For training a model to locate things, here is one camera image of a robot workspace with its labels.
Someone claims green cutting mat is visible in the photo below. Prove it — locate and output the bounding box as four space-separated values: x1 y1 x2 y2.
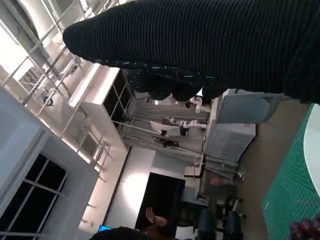
261 101 320 240

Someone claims person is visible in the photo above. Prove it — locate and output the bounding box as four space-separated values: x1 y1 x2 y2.
88 206 168 240

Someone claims white mesh cabinet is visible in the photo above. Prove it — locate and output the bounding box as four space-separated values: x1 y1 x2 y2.
202 119 257 166

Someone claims white square plate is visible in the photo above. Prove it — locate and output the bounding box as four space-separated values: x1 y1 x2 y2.
303 103 320 198

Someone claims large black wall screen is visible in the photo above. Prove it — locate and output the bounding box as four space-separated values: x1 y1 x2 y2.
135 171 186 232

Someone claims grey-green wheeled chair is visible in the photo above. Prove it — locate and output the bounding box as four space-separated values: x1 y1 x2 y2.
216 94 296 141

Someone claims white open shelf unit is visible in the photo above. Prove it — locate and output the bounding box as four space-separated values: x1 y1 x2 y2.
67 63 137 141

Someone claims blue lit laptop screen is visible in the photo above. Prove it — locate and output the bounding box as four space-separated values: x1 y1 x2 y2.
97 224 113 234

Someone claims dark office chair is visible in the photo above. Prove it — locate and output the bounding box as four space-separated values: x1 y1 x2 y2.
224 211 245 240

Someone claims dark paned window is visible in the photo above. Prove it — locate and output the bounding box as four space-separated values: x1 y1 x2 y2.
0 152 69 240

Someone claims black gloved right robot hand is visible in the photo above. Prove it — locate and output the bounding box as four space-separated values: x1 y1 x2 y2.
62 0 320 105

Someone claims white computer monitor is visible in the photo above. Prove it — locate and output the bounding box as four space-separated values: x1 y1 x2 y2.
149 120 181 138

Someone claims red toy grape bunch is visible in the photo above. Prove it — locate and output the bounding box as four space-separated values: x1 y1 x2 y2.
289 218 320 240

